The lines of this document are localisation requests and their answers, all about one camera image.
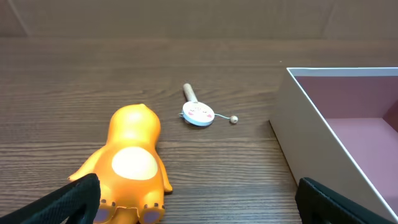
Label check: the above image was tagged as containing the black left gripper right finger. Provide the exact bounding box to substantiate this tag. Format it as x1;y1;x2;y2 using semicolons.
295;177;393;224

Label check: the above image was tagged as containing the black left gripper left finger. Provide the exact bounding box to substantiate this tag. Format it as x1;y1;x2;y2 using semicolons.
1;173;101;224

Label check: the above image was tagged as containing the white box pink inside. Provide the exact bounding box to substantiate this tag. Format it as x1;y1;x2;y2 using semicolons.
270;67;397;222

